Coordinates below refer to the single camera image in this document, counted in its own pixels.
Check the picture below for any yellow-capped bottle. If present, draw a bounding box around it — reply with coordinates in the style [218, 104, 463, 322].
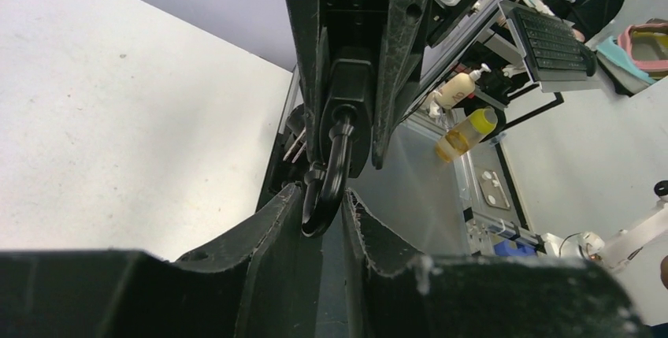
[435, 107, 498, 162]

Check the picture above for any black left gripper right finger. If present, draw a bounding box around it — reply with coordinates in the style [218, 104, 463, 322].
[341, 190, 648, 337]

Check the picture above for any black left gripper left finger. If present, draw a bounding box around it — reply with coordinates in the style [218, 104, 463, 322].
[1, 184, 322, 337]

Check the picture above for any black keyboard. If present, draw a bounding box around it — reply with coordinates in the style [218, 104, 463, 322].
[499, 0, 599, 93]

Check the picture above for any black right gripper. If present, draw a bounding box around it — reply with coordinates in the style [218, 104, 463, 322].
[285, 0, 428, 169]

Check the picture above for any large black padlock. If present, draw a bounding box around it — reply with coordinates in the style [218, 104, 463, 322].
[302, 46, 375, 237]

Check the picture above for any white pump lotion bottle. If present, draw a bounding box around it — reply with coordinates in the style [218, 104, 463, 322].
[426, 63, 491, 118]

